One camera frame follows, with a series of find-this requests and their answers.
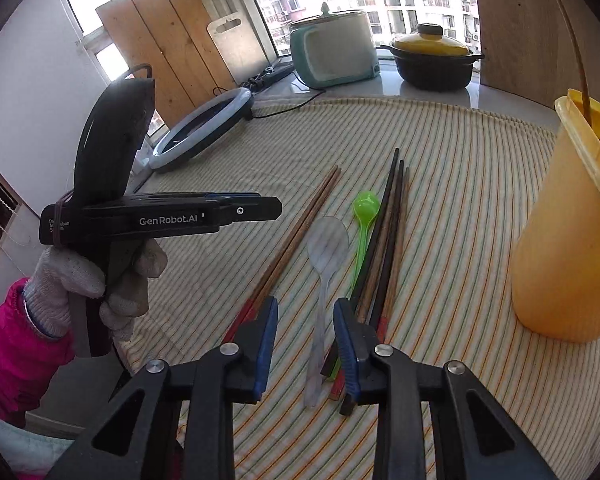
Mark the ring light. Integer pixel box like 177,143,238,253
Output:
147,87,255,173

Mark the red-ended brown chopstick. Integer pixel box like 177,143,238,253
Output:
222,164,339,345
240,167,342,321

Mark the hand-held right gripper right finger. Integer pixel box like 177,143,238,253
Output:
333,299,556,480

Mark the large light wooden board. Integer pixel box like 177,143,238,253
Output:
467,0,600,111

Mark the wooden plank board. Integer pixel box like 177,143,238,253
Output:
95,0,236,126

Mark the black power strip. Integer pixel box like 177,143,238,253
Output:
237,57,296,95

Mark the green plastic spoon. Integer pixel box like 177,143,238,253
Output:
327,191,381,381

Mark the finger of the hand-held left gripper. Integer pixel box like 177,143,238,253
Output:
125,191,262,202
215,197,284,232

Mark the yellow plastic container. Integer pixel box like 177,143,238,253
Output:
510,89,600,343

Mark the thin dark wooden chopstick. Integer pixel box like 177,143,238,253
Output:
555,0,592,126

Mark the clear plastic spoon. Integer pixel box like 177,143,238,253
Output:
304,216,351,408

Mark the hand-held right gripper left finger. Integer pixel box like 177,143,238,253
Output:
45,296,279,480

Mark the striped table cloth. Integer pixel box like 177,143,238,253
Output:
125,97,600,480

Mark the bundle of dark chopsticks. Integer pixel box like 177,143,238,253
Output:
321,148,400,378

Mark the pale blue quilted clothing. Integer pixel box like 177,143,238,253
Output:
0,407,76,480

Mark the person's left forearm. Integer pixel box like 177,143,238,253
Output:
0,277,76,423

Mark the pale cutting board with handle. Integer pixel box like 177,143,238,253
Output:
207,12,276,88

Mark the teal rice cooker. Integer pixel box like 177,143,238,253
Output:
289,2,381,88

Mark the person's left hand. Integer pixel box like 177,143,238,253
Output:
22,237,168,343

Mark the black pot with yellow lid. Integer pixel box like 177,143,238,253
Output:
377,22,486,92

